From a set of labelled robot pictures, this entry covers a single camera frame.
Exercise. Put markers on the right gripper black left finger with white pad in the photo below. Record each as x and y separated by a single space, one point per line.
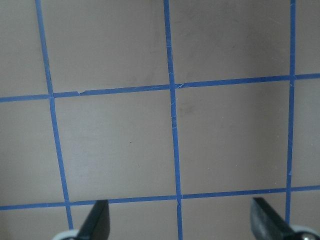
97 224

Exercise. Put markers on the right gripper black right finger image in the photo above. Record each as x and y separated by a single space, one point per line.
266 223

